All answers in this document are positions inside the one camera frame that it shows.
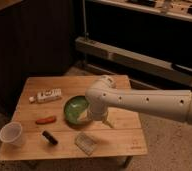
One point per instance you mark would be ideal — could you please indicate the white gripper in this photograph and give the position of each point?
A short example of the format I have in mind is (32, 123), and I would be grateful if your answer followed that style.
(99, 112)

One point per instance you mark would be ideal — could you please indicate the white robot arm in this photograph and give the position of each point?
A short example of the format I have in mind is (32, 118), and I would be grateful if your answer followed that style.
(170, 104)

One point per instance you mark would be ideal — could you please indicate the black eraser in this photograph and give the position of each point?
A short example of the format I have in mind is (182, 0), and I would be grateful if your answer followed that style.
(49, 137)

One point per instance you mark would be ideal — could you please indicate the green bowl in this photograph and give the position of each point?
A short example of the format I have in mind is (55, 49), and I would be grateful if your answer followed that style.
(75, 110)

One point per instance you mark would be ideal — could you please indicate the white labelled bottle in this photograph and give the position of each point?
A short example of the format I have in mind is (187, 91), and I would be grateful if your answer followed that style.
(46, 96)

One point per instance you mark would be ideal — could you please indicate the orange carrot toy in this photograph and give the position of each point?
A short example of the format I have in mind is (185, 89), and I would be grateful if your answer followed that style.
(46, 120)

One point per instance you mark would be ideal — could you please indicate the wooden folding table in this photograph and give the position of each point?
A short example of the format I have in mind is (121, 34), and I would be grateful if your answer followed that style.
(126, 139)

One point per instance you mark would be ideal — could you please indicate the metal shelf unit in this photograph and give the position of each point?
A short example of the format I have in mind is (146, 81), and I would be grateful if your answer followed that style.
(154, 46)

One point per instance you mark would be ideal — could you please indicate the clear plastic cup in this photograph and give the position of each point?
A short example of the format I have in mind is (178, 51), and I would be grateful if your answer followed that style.
(12, 133)

